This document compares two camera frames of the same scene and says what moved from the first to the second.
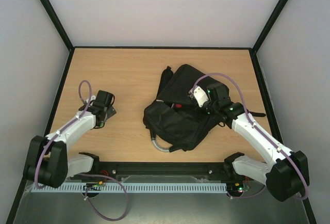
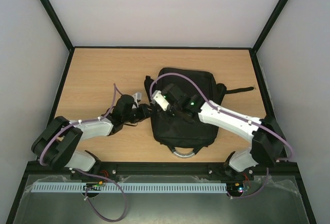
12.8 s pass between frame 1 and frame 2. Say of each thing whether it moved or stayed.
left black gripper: moved
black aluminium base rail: stayed
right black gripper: moved
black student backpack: moved
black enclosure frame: stayed
